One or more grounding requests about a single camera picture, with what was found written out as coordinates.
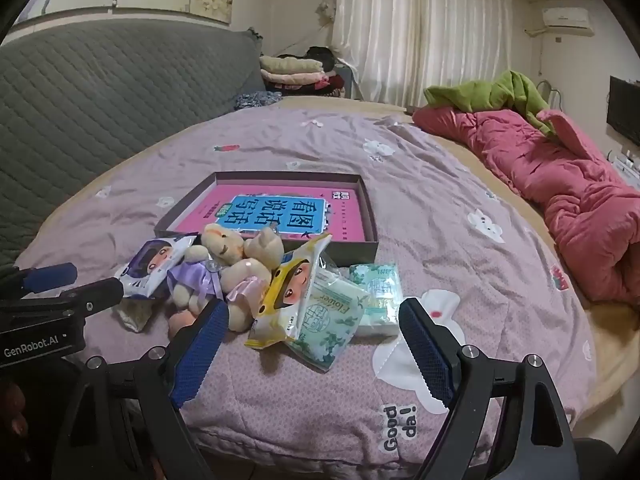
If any white air conditioner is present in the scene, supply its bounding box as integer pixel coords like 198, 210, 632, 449
541, 7, 595, 37

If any white curtain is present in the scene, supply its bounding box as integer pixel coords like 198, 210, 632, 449
330, 0, 513, 111

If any dark patterned cloth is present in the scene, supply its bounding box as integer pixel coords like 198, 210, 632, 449
235, 91, 283, 111

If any green floral tissue pack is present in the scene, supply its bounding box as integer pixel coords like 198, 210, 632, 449
287, 270, 371, 373

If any metal chair frame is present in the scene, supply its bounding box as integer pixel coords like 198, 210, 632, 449
539, 80, 563, 111

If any teddy bear purple dress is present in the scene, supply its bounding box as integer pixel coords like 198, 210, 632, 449
166, 224, 246, 338

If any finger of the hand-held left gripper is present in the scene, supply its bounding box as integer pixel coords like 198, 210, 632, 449
60, 278, 125, 318
19, 262, 79, 295

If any pink folded garment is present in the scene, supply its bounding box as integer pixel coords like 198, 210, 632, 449
262, 71, 331, 89

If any green blanket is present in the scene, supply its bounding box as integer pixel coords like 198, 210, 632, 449
424, 70, 563, 138

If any grey quilted headboard cover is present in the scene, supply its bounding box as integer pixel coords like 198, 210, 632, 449
0, 7, 266, 271

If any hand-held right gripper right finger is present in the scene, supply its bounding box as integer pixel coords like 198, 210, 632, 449
397, 297, 581, 480

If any teddy bear pink dress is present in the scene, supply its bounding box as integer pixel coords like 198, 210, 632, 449
220, 227, 286, 333

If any dark shallow cardboard box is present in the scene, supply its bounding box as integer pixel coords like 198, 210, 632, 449
154, 171, 379, 267

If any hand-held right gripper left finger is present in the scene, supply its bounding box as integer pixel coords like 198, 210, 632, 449
52, 299, 231, 480

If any black television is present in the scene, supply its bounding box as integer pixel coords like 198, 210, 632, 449
606, 76, 640, 147

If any yellow cartoon wipes packet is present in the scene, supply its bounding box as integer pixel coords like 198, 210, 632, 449
245, 232, 333, 350

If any white power strip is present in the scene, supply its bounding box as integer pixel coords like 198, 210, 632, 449
607, 150, 640, 181

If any black garment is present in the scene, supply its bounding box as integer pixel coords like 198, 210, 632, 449
305, 46, 342, 71

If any purple printed bed sheet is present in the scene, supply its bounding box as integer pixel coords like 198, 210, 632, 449
15, 97, 598, 466

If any small green tissue pack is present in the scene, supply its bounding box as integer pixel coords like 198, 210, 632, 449
349, 262, 403, 338

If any pink book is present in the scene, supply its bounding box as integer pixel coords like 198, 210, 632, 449
177, 185, 366, 242

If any dark red folded garment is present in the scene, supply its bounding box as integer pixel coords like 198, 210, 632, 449
320, 74, 349, 97

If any blue cartoon wipes packet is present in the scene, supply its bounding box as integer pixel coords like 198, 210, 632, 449
114, 235, 198, 302

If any pink quilt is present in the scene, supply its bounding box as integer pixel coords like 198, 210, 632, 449
412, 105, 640, 306

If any person's left hand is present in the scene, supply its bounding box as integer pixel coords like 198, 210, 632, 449
0, 382, 28, 440

